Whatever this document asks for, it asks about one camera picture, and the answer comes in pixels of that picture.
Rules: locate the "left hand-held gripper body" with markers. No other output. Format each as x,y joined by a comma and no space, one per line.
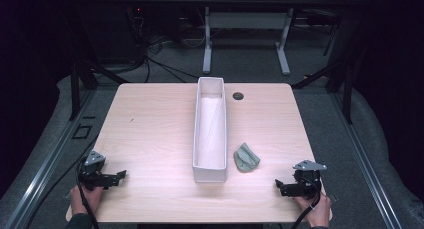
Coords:
95,177

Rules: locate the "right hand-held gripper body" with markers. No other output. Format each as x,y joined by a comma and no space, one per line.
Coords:
305,184

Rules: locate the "green cloth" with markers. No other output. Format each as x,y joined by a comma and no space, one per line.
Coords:
246,159

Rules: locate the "long white box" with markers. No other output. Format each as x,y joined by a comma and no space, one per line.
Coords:
210,129

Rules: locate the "person's left hand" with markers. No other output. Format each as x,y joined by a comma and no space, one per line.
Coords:
81,199

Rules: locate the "person's right hand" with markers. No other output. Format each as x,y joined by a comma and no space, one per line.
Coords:
320,210

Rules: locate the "black metal stand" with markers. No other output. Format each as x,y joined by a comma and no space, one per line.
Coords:
75,89
346,79

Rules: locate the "round grey table grommet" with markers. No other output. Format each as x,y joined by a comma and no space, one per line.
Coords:
238,96

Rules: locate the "white desk with metal legs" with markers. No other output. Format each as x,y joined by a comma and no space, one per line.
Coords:
246,20

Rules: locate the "grey metal floor rail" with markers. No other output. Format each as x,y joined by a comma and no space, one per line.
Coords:
43,165
363,162

